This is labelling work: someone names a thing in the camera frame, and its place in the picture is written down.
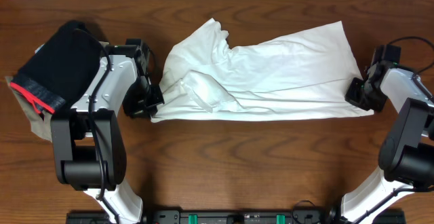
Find white printed t-shirt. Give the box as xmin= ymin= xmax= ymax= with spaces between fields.
xmin=152 ymin=19 xmax=367 ymax=123

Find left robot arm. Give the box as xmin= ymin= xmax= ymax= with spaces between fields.
xmin=50 ymin=39 xmax=164 ymax=223

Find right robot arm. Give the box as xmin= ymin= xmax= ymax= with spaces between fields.
xmin=333 ymin=68 xmax=433 ymax=223

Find black folded garment red trim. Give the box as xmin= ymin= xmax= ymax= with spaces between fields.
xmin=10 ymin=20 xmax=101 ymax=114

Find khaki folded garment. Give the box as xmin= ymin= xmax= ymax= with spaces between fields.
xmin=5 ymin=76 xmax=52 ymax=142

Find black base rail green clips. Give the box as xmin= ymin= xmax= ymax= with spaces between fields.
xmin=66 ymin=209 xmax=406 ymax=224

